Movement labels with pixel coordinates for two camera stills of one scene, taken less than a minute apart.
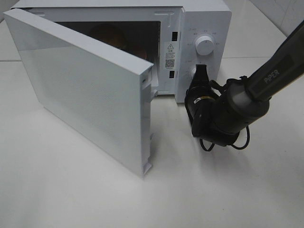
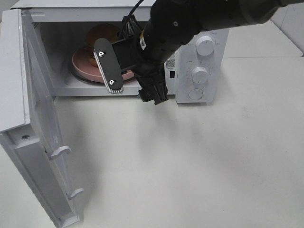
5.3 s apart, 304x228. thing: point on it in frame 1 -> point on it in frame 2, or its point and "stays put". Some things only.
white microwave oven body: [174, 36] stays put
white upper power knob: [204, 45] stays put
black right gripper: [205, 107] -> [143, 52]
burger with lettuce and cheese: [112, 35] stays put
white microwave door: [103, 93] -> [30, 133]
